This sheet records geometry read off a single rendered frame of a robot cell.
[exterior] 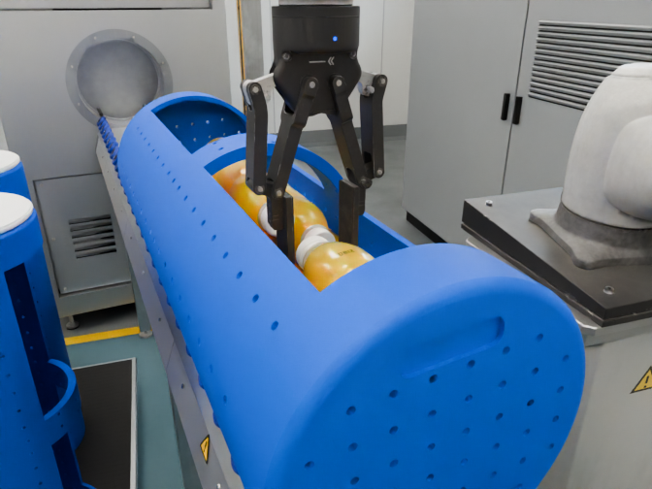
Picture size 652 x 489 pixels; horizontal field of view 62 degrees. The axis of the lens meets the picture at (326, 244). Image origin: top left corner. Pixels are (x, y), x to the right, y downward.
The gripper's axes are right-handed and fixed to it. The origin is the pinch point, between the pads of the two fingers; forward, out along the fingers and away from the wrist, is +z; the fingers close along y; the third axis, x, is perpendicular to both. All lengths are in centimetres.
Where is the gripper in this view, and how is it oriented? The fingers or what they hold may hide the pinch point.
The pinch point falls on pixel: (317, 226)
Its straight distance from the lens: 53.9
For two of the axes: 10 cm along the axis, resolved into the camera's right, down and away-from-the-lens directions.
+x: 4.3, 3.7, -8.3
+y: -9.0, 1.7, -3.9
